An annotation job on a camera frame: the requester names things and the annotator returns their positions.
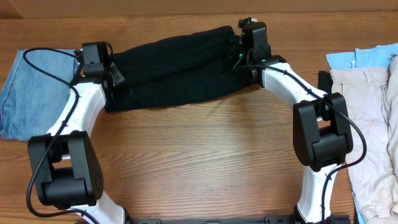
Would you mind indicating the black garment under pile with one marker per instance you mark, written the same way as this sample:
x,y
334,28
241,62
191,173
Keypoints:
x,y
325,81

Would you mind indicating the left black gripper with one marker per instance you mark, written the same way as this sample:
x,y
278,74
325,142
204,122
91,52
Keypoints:
x,y
117,77

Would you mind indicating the folded blue denim jeans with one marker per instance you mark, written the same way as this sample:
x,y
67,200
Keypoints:
x,y
31,102

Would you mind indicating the black shorts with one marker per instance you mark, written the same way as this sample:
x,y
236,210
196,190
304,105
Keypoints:
x,y
177,71

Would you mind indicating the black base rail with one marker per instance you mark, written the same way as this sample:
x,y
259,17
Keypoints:
x,y
214,221

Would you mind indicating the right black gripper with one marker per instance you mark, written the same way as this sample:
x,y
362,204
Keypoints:
x,y
232,46

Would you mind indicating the light blue garment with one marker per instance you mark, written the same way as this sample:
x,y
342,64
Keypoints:
x,y
378,56

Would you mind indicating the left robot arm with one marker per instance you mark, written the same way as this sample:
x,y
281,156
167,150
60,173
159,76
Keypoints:
x,y
66,173

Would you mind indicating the beige pink trousers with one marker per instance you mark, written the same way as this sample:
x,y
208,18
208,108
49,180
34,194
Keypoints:
x,y
371,97

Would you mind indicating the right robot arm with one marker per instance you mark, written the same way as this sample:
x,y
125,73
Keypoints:
x,y
321,130

